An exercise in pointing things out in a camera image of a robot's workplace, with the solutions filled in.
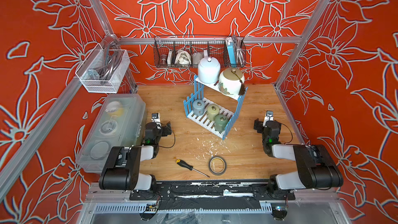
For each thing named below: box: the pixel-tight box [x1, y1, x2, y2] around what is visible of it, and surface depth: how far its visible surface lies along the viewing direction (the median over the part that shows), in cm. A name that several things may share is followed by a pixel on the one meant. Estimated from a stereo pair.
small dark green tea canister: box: [214, 114, 229, 133], surface depth 90 cm
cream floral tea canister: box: [218, 67, 246, 96], surface depth 75 cm
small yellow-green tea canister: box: [206, 103, 221, 121], surface depth 95 cm
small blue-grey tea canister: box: [192, 99, 206, 117], surface depth 97 cm
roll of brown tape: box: [208, 155, 227, 176], surface depth 81 cm
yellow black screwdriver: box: [175, 158, 211, 178], surface depth 83 cm
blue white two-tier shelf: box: [183, 75, 249, 140], surface depth 97 cm
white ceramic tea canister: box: [197, 56, 221, 84], surface depth 80 cm
